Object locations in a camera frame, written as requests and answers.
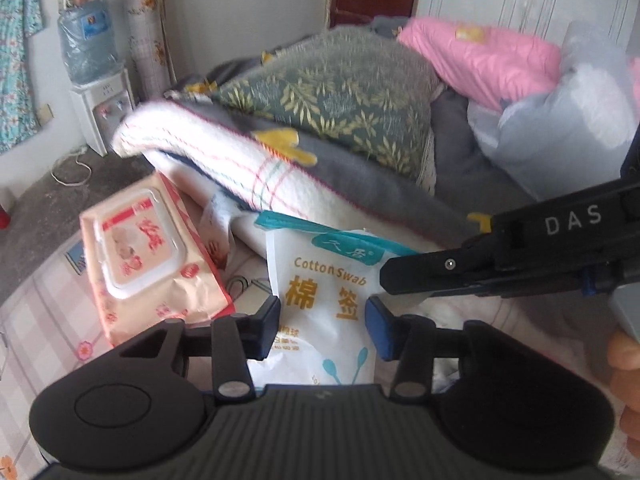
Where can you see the wall socket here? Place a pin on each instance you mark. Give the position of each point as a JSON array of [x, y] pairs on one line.
[[46, 113]]

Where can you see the small white packet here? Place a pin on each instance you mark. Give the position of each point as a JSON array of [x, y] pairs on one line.
[[217, 230]]

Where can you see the green leaf pattern pillow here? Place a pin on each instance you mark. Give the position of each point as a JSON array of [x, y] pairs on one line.
[[340, 90]]

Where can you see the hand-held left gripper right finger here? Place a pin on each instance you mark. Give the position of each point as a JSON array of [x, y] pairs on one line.
[[380, 331]]

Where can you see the teal floral wall cloth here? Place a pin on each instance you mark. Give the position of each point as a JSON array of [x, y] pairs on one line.
[[15, 60]]

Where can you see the pink pillow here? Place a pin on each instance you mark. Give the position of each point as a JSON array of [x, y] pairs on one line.
[[480, 55]]

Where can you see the white cotton swab bag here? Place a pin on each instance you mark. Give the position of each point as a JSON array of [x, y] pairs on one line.
[[325, 285]]

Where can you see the folded white plaid blanket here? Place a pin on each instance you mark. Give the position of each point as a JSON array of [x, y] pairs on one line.
[[360, 175]]

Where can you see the rolled floral mat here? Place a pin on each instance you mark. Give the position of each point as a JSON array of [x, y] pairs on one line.
[[145, 35]]

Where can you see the pink wet wipes pack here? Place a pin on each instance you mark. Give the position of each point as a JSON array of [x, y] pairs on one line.
[[135, 245]]

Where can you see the white water dispenser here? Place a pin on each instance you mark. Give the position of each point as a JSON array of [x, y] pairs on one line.
[[100, 120]]

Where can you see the white folded quilt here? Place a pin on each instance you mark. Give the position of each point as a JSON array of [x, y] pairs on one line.
[[350, 221]]

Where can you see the person's right hand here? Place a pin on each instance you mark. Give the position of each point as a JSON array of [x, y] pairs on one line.
[[627, 360]]

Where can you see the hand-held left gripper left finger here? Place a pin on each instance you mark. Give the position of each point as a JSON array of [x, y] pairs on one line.
[[270, 321]]

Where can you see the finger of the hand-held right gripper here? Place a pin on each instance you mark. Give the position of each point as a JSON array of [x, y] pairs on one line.
[[430, 272]]

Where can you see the clear plastic bedding bag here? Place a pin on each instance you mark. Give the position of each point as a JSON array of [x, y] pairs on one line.
[[560, 125]]

